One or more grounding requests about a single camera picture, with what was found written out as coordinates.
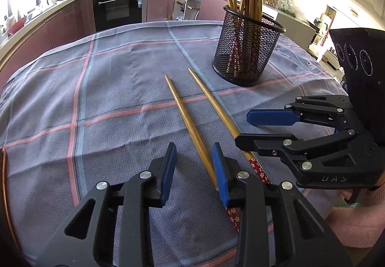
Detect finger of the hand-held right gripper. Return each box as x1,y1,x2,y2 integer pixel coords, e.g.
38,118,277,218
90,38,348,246
247,94,354,135
235,129,382,189

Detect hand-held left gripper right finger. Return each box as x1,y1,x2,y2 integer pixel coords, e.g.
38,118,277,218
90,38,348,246
212,142,352,267

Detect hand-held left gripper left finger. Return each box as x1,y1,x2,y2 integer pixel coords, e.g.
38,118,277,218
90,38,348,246
36,142,178,267

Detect wooden chopstick red patterned end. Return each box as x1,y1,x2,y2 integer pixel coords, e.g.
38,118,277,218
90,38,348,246
164,75,242,234
188,68,274,186

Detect black wire mesh holder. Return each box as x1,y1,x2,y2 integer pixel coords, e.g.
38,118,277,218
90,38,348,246
212,5,287,87

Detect person's right forearm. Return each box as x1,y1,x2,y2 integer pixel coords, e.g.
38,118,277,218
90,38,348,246
358,178,385,211

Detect person's right hand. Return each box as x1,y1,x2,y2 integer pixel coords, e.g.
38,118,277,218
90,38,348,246
339,189,355,204

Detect grey checked tablecloth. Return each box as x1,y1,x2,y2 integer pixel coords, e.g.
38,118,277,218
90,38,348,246
0,19,349,267

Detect pink fluffy clothing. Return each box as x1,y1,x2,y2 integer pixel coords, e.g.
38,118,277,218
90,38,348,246
326,207,385,248

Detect wooden stool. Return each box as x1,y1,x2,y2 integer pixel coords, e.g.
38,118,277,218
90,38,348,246
176,0,201,20

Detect black built-in oven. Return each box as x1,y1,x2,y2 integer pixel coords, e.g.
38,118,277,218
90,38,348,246
92,0,143,32

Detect pink kitchen cabinets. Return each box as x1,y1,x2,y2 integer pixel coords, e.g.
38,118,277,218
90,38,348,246
0,0,229,81

